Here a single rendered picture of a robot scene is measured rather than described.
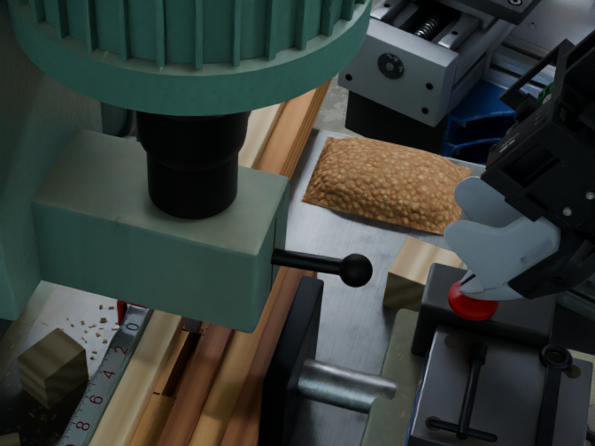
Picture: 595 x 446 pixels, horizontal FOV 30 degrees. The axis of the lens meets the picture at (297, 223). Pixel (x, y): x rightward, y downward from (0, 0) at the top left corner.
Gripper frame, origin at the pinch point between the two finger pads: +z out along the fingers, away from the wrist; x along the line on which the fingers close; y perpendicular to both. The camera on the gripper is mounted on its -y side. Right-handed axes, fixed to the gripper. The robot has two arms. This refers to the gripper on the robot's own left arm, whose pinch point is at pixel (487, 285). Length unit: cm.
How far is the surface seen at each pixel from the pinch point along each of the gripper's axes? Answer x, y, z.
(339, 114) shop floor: -138, -23, 106
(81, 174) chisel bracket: 2.5, 22.8, 8.9
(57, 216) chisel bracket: 5.4, 22.7, 9.7
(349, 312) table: -6.8, 0.9, 15.9
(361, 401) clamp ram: 4.7, 1.1, 9.5
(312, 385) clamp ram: 4.6, 3.9, 11.0
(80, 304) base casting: -9.0, 15.6, 35.9
